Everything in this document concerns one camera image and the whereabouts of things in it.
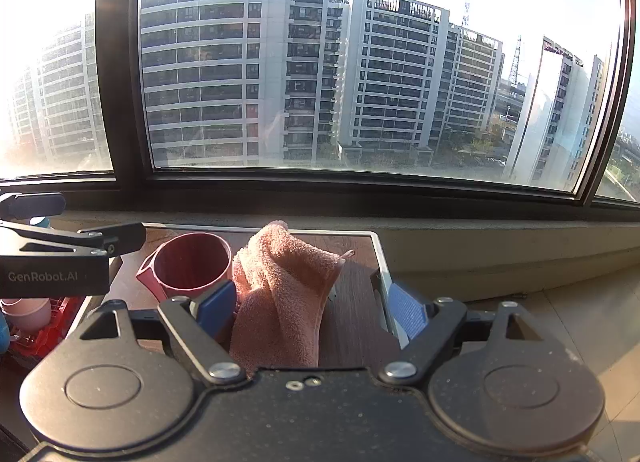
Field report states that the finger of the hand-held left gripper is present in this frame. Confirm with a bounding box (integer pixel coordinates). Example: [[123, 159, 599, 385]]
[[0, 221, 147, 259], [0, 193, 67, 221]]

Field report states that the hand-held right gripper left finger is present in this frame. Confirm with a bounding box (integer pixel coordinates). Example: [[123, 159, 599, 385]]
[[80, 280, 248, 388]]

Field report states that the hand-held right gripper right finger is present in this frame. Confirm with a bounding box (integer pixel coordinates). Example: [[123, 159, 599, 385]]
[[378, 283, 543, 387]]

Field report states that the pink ribbed cup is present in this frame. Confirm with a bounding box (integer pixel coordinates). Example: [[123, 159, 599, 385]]
[[136, 233, 235, 310]]

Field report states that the pink fluffy towel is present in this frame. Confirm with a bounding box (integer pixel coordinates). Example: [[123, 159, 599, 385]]
[[229, 220, 357, 368]]

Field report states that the pale pink small cup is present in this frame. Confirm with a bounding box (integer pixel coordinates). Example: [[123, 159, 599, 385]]
[[0, 297, 53, 333]]

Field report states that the white rimmed wooden table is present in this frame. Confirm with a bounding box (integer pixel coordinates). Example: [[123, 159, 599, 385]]
[[65, 224, 407, 373]]

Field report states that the red plastic basket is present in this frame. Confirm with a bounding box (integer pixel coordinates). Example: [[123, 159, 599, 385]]
[[0, 294, 83, 368]]

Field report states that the grey apartment building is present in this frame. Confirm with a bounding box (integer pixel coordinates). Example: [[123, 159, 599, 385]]
[[442, 24, 505, 143], [502, 36, 606, 187], [339, 0, 451, 165], [141, 0, 332, 167], [7, 14, 113, 167]]

